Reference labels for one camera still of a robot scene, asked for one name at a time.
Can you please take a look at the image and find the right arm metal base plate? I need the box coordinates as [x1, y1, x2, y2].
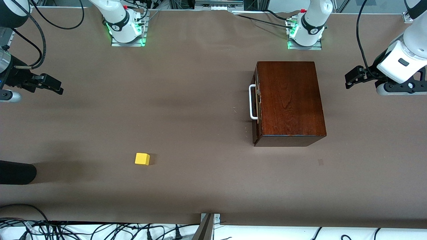
[111, 12, 147, 47]

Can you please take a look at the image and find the brown table cover sheet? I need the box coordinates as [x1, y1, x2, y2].
[0, 7, 427, 230]

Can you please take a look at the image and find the looping black cable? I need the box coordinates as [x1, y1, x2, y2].
[30, 0, 85, 30]

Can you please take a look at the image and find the dark brown wooden cabinet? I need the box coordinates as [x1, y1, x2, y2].
[253, 61, 327, 147]

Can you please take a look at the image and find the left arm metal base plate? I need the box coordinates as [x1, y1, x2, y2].
[288, 17, 323, 51]

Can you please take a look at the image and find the tangle of black cables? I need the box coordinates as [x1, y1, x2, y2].
[0, 218, 200, 240]

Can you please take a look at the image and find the black cable arc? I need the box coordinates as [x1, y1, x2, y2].
[0, 203, 51, 223]

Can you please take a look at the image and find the thick black gripper cable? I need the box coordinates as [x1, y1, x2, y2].
[28, 13, 46, 69]

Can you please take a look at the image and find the black cable to arm base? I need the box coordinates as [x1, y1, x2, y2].
[234, 12, 294, 28]

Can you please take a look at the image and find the wooden drawer with metal handle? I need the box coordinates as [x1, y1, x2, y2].
[249, 68, 262, 135]

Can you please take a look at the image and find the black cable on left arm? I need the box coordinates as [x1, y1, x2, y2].
[356, 0, 380, 73]

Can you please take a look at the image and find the black ribbed cylinder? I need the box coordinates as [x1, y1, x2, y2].
[0, 160, 37, 185]

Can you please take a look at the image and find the metal leg with bracket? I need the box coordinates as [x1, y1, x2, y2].
[192, 213, 221, 240]

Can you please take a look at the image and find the equipment rack with aluminium frame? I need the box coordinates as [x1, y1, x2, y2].
[167, 0, 269, 14]

